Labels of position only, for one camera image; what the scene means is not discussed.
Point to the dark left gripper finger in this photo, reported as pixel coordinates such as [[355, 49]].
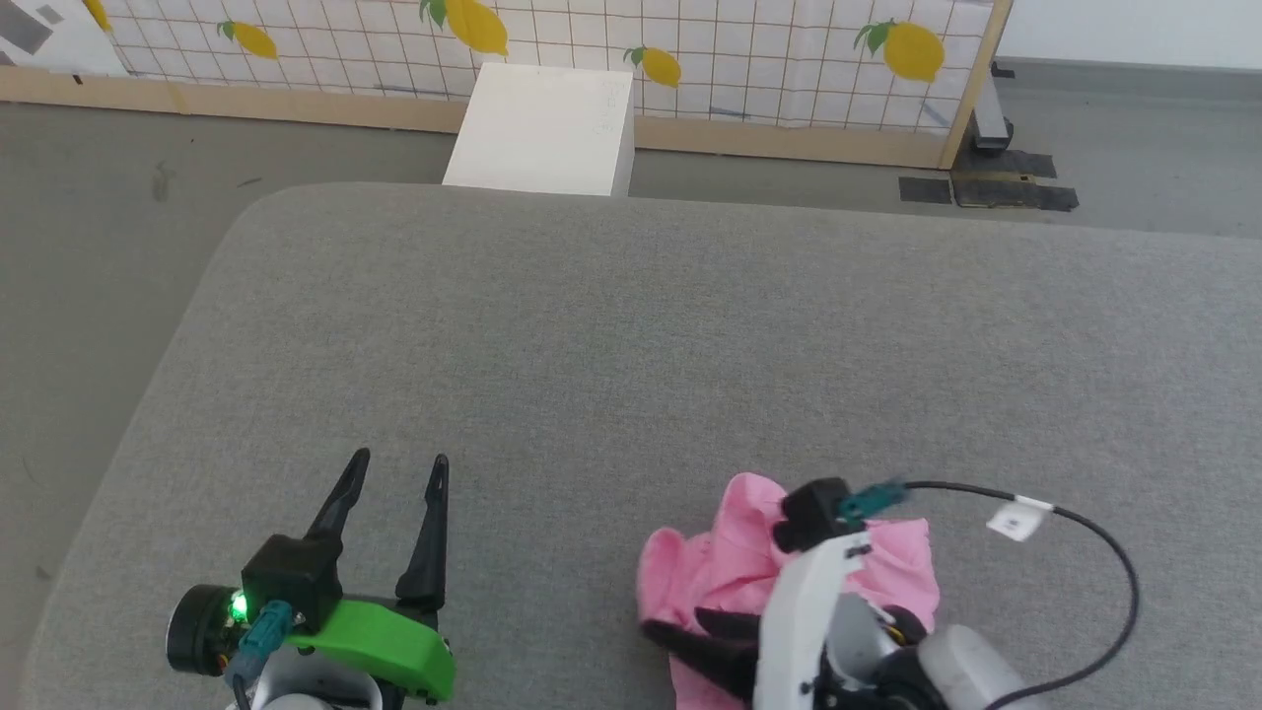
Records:
[[343, 498], [431, 552]]

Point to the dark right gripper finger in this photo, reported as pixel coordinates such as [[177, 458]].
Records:
[[720, 666], [735, 625]]

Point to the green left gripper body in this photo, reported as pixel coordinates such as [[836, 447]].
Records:
[[389, 646]]

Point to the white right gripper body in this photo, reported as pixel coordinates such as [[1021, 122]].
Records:
[[794, 631]]

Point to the pink garment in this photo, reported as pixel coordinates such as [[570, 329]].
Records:
[[725, 557]]

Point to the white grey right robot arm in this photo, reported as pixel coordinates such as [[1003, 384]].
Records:
[[961, 671]]

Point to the white box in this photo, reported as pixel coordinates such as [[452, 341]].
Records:
[[542, 128]]

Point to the small black floor tape patch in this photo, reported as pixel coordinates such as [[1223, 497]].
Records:
[[925, 189]]

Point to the long black floor tape patch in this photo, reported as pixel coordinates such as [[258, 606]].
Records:
[[1016, 194]]

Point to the black floor tape under foot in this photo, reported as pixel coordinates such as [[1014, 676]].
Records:
[[1011, 164]]

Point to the white board with grey marks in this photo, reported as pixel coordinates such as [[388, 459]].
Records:
[[54, 39]]

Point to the metal partition foot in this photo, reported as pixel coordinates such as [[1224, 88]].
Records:
[[991, 113]]

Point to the lemon print partition screen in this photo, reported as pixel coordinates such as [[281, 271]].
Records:
[[769, 69]]

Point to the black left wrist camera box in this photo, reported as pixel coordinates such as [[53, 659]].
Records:
[[293, 577]]

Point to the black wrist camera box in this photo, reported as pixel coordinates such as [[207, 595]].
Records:
[[810, 513], [293, 577]]

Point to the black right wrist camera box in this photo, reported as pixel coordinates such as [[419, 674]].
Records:
[[810, 513]]

